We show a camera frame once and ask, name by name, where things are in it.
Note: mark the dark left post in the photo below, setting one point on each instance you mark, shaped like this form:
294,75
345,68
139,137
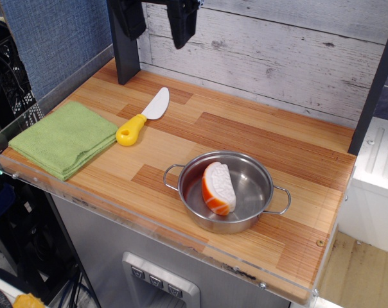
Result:
125,50

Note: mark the steel cabinet control panel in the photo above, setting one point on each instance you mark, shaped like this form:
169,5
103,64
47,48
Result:
153,286

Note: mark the dark post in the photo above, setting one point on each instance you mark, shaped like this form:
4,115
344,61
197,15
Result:
125,50
370,104

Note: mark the blue fabric partition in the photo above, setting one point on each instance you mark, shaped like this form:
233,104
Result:
61,43

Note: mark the orange white toy food slice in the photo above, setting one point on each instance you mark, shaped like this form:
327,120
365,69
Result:
217,189

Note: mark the white ribbed appliance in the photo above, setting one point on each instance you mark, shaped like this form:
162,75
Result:
364,212

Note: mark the green folded cloth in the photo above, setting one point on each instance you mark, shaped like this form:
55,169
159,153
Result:
63,141

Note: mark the dark right post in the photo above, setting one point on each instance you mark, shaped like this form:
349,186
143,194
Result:
370,104

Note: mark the small steel pot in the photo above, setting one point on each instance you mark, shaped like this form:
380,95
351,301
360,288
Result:
252,184

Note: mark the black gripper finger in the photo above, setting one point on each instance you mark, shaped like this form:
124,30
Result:
183,18
131,18

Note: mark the clear acrylic guard rail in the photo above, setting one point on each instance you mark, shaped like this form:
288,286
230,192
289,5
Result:
123,201

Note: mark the yellow handled toy knife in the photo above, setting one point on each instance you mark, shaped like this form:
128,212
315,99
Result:
128,133

